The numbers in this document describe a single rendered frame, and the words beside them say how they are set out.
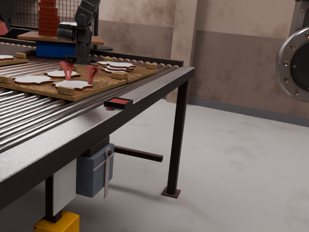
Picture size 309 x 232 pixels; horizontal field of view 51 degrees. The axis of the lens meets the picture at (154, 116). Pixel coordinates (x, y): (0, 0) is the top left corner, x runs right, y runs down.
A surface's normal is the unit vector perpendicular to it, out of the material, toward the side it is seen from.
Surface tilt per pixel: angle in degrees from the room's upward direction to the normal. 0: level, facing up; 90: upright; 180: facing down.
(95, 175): 90
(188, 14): 90
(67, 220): 0
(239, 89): 90
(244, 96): 90
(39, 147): 0
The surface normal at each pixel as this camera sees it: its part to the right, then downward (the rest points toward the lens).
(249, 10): -0.41, 0.22
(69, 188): 0.95, 0.17
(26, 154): 0.09, -0.95
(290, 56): -0.08, 0.28
